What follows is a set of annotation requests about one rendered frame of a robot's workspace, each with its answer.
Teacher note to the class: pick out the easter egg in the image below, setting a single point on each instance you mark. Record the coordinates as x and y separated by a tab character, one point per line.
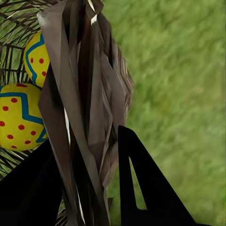
21	124
36	60

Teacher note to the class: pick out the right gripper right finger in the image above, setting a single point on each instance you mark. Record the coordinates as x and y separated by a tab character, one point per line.
164	208

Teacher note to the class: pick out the wicker basket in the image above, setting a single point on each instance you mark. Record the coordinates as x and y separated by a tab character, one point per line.
87	94

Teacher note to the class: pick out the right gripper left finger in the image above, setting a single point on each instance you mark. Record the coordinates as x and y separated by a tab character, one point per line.
30	194

